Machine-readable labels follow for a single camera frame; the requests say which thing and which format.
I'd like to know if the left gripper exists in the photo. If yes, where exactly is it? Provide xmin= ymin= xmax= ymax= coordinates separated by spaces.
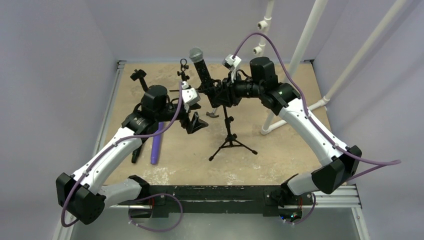
xmin=155 ymin=102 xmax=208 ymax=133

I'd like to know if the black tripod stand shock mount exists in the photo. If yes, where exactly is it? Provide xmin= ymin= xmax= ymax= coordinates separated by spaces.
xmin=208 ymin=79 xmax=258 ymax=161

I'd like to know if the purple microphone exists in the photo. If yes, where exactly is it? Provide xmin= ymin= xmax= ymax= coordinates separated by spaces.
xmin=150 ymin=133 xmax=163 ymax=165

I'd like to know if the black microphone silver grille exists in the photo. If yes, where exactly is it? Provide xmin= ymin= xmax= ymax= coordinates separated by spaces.
xmin=188 ymin=46 xmax=218 ymax=104

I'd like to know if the black tripod stand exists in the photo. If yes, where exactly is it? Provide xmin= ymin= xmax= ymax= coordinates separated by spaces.
xmin=177 ymin=58 xmax=190 ymax=83

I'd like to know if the black wireless microphone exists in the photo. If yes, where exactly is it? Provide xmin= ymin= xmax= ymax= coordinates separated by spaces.
xmin=131 ymin=143 xmax=144 ymax=164

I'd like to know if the black round-base mic stand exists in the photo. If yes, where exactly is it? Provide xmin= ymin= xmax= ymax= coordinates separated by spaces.
xmin=130 ymin=69 xmax=149 ymax=92

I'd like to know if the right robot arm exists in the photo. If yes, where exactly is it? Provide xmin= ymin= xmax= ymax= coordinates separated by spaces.
xmin=222 ymin=54 xmax=362 ymax=204

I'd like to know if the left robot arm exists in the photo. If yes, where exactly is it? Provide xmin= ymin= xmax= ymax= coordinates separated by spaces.
xmin=56 ymin=81 xmax=208 ymax=228

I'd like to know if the small claw hammer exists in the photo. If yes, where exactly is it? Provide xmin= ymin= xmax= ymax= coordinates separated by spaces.
xmin=205 ymin=107 xmax=220 ymax=118

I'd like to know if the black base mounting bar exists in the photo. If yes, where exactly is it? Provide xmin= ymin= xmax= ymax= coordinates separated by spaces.
xmin=121 ymin=185 xmax=313 ymax=218

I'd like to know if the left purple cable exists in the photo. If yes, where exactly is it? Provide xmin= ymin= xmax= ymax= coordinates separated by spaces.
xmin=60 ymin=81 xmax=184 ymax=228

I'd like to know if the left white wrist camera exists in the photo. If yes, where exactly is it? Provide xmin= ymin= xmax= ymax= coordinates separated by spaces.
xmin=181 ymin=81 xmax=202 ymax=113

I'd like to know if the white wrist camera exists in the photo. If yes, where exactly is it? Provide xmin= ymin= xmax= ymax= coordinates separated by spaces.
xmin=222 ymin=54 xmax=242 ymax=83
xmin=181 ymin=81 xmax=202 ymax=113

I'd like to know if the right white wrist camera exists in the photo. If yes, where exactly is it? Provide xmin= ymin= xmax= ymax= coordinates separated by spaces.
xmin=222 ymin=54 xmax=242 ymax=83

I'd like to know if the white PVC pipe frame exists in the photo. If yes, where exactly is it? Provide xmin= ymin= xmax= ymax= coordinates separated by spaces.
xmin=253 ymin=0 xmax=408 ymax=135

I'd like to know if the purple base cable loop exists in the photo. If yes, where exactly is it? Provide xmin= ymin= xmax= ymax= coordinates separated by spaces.
xmin=128 ymin=193 xmax=184 ymax=233

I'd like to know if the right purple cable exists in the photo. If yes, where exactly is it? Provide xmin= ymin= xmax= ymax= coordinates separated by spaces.
xmin=232 ymin=32 xmax=402 ymax=182

